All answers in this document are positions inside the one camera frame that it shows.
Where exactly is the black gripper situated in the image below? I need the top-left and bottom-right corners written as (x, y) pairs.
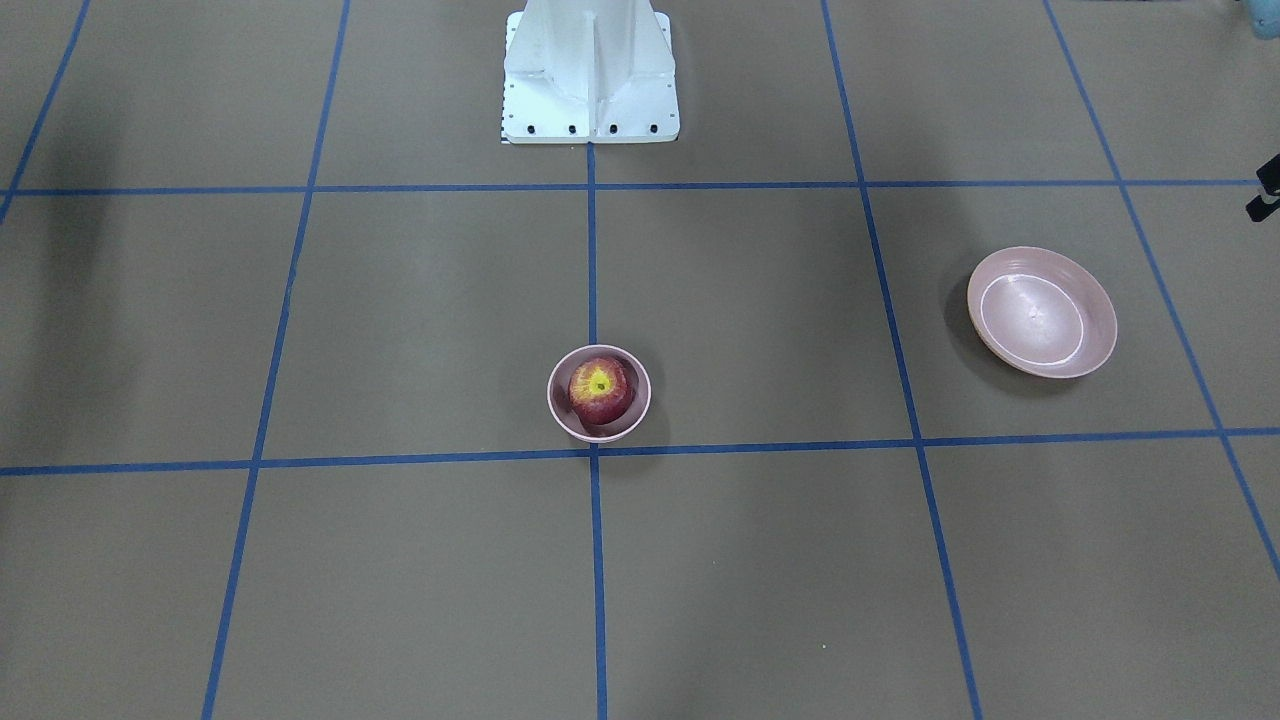
top-left (1245, 154), bottom-right (1280, 223)

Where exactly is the red apple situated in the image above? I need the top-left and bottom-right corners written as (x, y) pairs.
top-left (568, 355), bottom-right (635, 427)

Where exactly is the pink plate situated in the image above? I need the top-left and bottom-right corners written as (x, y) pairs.
top-left (965, 246), bottom-right (1119, 380)

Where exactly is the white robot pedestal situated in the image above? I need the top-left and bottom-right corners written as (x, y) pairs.
top-left (500, 1), bottom-right (681, 145)

